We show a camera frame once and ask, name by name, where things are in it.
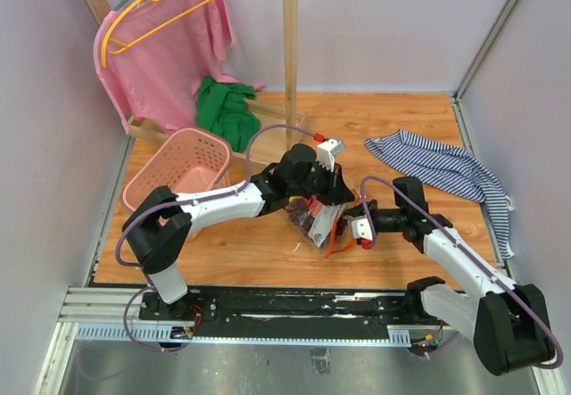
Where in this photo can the clear zip top bag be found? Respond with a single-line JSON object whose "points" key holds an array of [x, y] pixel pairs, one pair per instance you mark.
{"points": [[330, 233]]}

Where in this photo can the blue white striped cloth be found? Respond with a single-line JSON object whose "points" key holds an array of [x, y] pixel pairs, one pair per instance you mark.
{"points": [[451, 169]]}

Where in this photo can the pink plastic basket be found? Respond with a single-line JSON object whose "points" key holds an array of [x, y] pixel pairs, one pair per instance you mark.
{"points": [[190, 161]]}

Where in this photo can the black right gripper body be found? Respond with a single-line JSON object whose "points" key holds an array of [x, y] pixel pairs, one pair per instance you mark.
{"points": [[373, 210]]}

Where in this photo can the aluminium frame post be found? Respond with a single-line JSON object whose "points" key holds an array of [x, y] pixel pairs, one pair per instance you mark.
{"points": [[500, 23]]}

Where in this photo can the green cloth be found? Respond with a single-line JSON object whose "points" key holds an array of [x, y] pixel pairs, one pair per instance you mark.
{"points": [[223, 111]]}

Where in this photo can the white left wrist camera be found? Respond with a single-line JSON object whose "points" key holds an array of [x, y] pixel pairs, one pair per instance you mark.
{"points": [[327, 151]]}

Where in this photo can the dark purple fake grapes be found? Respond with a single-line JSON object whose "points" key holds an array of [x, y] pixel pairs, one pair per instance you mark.
{"points": [[300, 215]]}

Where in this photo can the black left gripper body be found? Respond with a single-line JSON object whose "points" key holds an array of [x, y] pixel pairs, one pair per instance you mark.
{"points": [[318, 184]]}

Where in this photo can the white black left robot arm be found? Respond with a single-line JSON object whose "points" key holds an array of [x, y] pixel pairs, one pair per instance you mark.
{"points": [[307, 181]]}

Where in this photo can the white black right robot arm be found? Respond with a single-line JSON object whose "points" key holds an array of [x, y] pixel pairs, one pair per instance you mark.
{"points": [[507, 322]]}

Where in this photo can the wooden clothes rack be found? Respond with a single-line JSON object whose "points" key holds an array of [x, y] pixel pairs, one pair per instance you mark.
{"points": [[269, 149]]}

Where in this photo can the yellow clothes hanger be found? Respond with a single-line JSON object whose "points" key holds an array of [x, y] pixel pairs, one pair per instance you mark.
{"points": [[140, 19]]}

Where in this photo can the pink shirt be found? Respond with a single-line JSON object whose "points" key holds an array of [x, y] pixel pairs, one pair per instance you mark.
{"points": [[159, 79]]}

